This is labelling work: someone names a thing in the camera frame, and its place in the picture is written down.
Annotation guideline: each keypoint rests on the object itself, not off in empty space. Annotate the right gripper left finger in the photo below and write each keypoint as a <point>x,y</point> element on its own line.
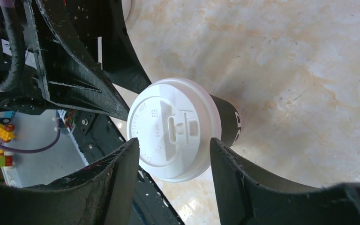
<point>51,204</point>

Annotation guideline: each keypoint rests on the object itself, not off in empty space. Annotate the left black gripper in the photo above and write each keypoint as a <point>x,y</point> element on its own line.
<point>59,72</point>

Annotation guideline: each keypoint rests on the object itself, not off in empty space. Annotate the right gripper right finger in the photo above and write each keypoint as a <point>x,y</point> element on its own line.
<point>247,194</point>

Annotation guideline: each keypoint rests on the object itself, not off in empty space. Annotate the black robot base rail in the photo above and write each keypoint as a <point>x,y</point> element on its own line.
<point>119,192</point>

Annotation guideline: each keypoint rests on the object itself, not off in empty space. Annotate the white plastic cup lid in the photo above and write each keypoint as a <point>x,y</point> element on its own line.
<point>174,120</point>

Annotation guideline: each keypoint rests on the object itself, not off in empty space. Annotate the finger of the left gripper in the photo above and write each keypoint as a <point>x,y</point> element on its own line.
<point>120,62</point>

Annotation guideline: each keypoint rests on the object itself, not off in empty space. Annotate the black paper coffee cup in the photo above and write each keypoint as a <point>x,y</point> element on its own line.
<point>231,122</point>

